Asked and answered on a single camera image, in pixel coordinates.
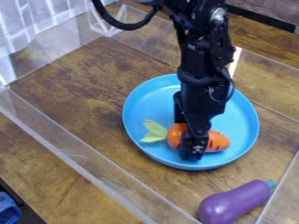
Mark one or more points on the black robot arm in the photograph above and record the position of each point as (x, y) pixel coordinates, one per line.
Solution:
(201, 22)

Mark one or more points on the purple toy eggplant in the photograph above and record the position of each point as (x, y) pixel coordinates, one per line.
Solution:
(225, 207)

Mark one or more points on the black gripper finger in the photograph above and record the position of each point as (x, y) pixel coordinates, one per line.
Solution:
(178, 110)
(194, 145)

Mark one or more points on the blue object at corner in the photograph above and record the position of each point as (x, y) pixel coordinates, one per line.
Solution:
(10, 210)

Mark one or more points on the clear acrylic enclosure wall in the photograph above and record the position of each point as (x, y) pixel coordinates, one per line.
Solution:
(67, 157)

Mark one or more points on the blue plastic plate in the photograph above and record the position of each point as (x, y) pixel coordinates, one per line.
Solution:
(151, 103)

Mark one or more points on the white grid curtain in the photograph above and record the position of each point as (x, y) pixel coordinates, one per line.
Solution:
(41, 30)

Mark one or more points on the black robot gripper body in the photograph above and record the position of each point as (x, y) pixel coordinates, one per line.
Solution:
(205, 95)

